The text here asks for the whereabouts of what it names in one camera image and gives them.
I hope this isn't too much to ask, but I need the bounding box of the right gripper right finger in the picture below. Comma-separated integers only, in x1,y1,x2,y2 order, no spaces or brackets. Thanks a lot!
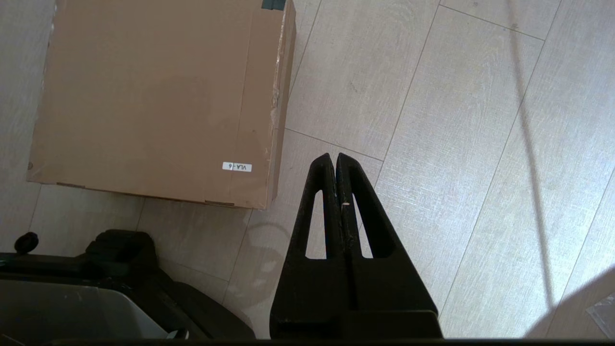
335,153,443,340

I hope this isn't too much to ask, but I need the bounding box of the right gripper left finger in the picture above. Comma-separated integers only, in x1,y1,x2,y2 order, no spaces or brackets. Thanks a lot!
269,153,349,340

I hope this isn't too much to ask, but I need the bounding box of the brown cardboard shoe box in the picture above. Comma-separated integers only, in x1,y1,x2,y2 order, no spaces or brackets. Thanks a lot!
26,0,297,210

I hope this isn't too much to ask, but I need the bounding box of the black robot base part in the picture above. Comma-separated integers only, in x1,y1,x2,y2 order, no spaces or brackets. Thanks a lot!
0,230,256,343

